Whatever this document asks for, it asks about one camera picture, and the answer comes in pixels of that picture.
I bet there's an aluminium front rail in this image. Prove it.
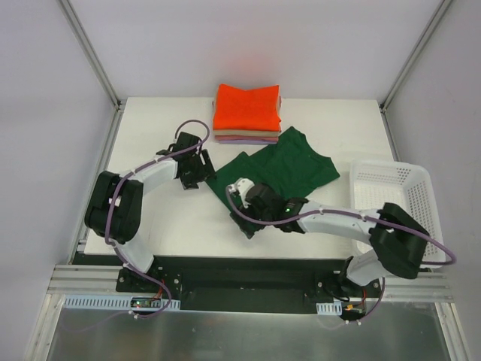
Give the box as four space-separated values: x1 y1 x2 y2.
47 265 454 303

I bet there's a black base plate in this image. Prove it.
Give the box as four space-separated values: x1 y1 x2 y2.
73 253 388 313

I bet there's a pink folded t shirt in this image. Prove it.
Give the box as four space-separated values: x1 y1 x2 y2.
213 96 283 142

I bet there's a left aluminium frame post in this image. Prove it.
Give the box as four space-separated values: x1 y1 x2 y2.
56 0 127 112

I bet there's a left white cable duct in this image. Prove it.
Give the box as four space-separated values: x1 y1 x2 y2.
64 295 180 312

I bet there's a white cable duct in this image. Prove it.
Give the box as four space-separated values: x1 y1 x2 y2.
64 295 180 312
316 302 343 316

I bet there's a right aluminium frame post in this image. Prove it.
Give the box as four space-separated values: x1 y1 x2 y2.
380 0 454 114

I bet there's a beige folded t shirt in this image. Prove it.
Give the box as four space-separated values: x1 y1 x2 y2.
212 98 282 138

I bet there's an aluminium frame post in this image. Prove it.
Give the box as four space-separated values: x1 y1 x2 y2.
56 0 127 112
380 0 454 114

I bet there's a lilac folded t shirt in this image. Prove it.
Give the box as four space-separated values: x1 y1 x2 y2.
217 139 277 146

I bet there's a green t shirt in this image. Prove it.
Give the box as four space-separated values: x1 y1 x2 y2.
207 126 340 207

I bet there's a white plastic basket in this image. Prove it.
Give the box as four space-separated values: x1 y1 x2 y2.
349 160 443 244

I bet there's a right white cable duct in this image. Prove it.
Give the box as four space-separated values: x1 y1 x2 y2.
316 302 343 316

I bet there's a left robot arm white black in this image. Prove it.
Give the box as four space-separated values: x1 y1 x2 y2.
84 132 215 293

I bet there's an orange folded t shirt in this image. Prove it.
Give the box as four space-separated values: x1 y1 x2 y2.
213 83 281 132

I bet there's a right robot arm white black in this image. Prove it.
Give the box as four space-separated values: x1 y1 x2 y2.
225 178 429 297

